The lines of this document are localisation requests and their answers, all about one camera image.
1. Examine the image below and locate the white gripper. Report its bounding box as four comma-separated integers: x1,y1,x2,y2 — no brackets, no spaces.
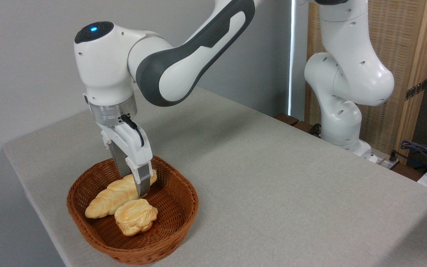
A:
83,95,153,198

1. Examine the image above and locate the long braided bread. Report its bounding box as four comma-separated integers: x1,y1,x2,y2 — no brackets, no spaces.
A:
85,169,158,219

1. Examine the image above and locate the small round bread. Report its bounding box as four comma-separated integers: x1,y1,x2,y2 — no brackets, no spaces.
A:
114,199,159,237

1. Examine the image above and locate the brown wicker basket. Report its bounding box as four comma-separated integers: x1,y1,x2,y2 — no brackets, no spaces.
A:
67,153,199,265

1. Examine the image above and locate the brown wooden platform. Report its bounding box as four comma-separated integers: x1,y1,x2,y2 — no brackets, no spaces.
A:
275,113,425,182

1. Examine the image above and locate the white power strip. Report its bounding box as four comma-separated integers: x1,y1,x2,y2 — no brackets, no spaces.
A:
369,148,400,169

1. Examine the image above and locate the metal hinge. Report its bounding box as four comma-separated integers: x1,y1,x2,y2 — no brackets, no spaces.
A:
405,79,427,101

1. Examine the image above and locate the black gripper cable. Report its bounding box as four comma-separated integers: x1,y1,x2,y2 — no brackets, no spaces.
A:
120,114,145,147

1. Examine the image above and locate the dark cable bundle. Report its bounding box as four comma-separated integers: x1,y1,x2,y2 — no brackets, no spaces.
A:
390,140,427,175

